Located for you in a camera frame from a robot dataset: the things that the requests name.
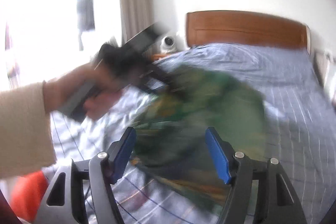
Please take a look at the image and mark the wooden nightstand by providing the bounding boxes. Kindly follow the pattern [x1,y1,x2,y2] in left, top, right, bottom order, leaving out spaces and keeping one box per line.
[151,53,171,61]

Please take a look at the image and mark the blue plaid duvet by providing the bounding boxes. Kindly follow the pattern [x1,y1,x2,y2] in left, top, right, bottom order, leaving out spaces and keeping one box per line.
[45,44,335,223]

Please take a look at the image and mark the grey dresser desk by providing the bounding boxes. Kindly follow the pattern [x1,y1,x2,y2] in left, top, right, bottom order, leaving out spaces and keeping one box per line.
[313,50,335,97]

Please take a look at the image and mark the red fuzzy trousers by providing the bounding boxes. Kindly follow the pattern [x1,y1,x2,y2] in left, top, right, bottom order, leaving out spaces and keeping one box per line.
[10,170,49,223]

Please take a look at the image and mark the green patterned silk jacket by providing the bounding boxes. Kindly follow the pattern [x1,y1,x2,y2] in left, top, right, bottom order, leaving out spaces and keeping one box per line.
[131,65,267,214]

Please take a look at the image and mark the brown wooden headboard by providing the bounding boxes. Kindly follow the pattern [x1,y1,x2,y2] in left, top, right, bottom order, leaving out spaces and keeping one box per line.
[186,10,310,50]

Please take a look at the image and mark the person's left hand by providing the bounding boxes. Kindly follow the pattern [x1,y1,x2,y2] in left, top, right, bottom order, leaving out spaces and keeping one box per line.
[43,63,126,121]

